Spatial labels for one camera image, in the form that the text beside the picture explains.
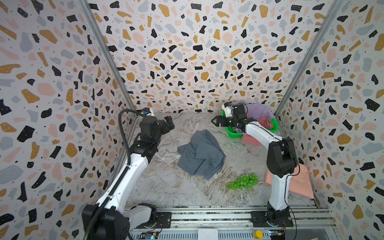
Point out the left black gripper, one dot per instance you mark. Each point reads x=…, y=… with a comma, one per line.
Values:
x=166, y=129

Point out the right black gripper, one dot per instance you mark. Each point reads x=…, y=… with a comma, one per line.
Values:
x=222, y=121

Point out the grey t-shirt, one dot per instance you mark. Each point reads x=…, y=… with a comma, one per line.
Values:
x=202, y=156

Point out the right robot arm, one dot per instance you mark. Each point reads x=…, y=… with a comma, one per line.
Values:
x=281, y=162

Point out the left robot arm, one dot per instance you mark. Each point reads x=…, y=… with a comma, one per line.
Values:
x=107, y=219

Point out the green plastic basket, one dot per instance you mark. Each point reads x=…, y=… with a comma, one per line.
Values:
x=271, y=125

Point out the lilac t-shirt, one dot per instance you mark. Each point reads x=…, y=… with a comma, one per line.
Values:
x=256, y=110

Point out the dark pink t-shirt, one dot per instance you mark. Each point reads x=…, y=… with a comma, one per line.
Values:
x=255, y=134

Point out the green toy grapes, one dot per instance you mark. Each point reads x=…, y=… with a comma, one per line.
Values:
x=245, y=181

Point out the folded salmon t-shirt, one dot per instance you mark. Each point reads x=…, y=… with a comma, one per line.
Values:
x=299, y=183

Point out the yellow round cap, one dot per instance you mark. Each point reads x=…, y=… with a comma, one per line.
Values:
x=258, y=234

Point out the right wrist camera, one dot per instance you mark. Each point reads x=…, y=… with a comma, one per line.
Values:
x=227, y=109

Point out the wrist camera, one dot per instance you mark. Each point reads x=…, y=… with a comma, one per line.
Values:
x=147, y=112
x=227, y=109

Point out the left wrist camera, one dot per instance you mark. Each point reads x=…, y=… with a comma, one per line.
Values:
x=147, y=112

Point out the white box on rail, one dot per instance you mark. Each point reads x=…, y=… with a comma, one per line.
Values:
x=208, y=234

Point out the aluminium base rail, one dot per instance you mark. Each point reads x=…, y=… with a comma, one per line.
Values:
x=234, y=223

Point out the left corner aluminium post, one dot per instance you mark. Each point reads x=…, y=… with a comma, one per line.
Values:
x=85, y=8

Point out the corner aluminium post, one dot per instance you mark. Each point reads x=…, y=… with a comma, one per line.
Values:
x=331, y=15
x=85, y=8

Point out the right corner aluminium post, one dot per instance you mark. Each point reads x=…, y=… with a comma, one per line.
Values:
x=331, y=15

